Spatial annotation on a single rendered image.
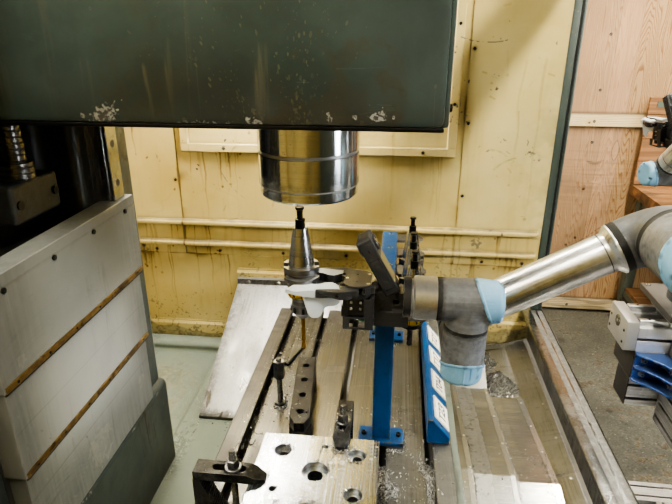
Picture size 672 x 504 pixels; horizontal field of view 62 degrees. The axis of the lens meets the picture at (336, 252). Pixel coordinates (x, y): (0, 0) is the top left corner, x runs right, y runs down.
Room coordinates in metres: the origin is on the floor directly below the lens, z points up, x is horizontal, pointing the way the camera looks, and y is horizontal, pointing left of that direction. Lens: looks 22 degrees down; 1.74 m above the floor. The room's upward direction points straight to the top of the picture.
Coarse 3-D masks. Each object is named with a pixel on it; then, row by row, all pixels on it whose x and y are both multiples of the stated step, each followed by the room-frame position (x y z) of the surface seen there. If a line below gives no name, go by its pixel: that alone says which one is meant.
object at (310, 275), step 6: (318, 264) 0.89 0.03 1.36; (288, 270) 0.86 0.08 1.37; (294, 270) 0.86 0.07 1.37; (300, 270) 0.86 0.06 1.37; (306, 270) 0.86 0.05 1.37; (312, 270) 0.86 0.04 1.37; (318, 270) 0.87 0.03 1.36; (288, 276) 0.87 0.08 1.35; (294, 276) 0.85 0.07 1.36; (300, 276) 0.85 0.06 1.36; (306, 276) 0.85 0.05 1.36; (312, 276) 0.87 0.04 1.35; (318, 276) 0.87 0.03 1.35; (288, 282) 0.86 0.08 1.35; (294, 282) 0.85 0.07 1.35; (300, 282) 0.85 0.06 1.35; (306, 282) 0.85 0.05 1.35; (312, 282) 0.86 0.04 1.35
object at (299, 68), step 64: (0, 0) 0.80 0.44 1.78; (64, 0) 0.79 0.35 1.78; (128, 0) 0.78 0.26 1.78; (192, 0) 0.77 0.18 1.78; (256, 0) 0.76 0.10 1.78; (320, 0) 0.75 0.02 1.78; (384, 0) 0.74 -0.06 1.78; (448, 0) 0.74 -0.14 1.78; (0, 64) 0.80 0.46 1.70; (64, 64) 0.79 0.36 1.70; (128, 64) 0.78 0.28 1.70; (192, 64) 0.77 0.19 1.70; (256, 64) 0.76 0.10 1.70; (320, 64) 0.75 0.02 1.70; (384, 64) 0.74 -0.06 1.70; (448, 64) 0.74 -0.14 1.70; (256, 128) 0.77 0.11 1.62; (320, 128) 0.76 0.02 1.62; (384, 128) 0.75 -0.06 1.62
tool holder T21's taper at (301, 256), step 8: (296, 232) 0.87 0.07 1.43; (304, 232) 0.87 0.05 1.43; (296, 240) 0.87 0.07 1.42; (304, 240) 0.87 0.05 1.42; (296, 248) 0.87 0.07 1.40; (304, 248) 0.87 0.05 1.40; (296, 256) 0.87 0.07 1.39; (304, 256) 0.87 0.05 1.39; (312, 256) 0.88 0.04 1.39; (288, 264) 0.88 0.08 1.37; (296, 264) 0.86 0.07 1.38; (304, 264) 0.86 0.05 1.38; (312, 264) 0.87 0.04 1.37
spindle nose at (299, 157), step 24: (264, 144) 0.83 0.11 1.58; (288, 144) 0.81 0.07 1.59; (312, 144) 0.80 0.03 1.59; (336, 144) 0.81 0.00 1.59; (264, 168) 0.84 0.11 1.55; (288, 168) 0.81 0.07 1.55; (312, 168) 0.80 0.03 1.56; (336, 168) 0.81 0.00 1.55; (264, 192) 0.84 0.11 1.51; (288, 192) 0.81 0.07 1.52; (312, 192) 0.80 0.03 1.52; (336, 192) 0.82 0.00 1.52
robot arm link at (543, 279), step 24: (624, 216) 0.96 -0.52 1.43; (648, 216) 0.90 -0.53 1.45; (600, 240) 0.94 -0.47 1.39; (624, 240) 0.91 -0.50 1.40; (528, 264) 0.97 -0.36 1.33; (552, 264) 0.94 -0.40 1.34; (576, 264) 0.93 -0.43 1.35; (600, 264) 0.92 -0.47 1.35; (624, 264) 0.91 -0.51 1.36; (504, 288) 0.95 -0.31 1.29; (528, 288) 0.93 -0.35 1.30; (552, 288) 0.92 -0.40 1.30
